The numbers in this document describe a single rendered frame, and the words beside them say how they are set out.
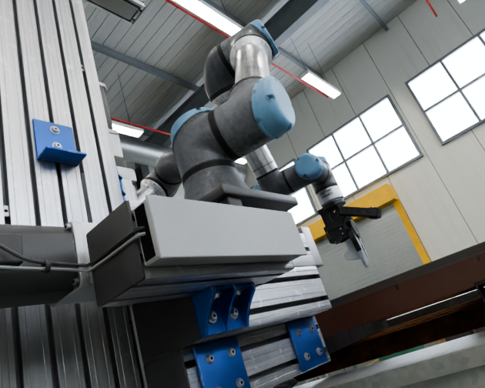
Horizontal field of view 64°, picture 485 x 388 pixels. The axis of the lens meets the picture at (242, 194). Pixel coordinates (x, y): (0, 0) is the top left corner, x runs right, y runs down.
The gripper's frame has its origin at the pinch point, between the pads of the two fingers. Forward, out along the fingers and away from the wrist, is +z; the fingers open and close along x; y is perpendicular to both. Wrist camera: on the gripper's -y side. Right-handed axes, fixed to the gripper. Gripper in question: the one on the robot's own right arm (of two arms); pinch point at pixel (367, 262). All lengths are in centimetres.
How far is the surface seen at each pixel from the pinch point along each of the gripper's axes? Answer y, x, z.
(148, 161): 480, -587, -450
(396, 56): -127, -844, -485
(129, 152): 483, -527, -458
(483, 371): -15.8, 23.9, 29.0
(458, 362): -13.7, 39.5, 23.3
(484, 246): -27.7, 14.7, 7.3
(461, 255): -22.6, 14.5, 7.2
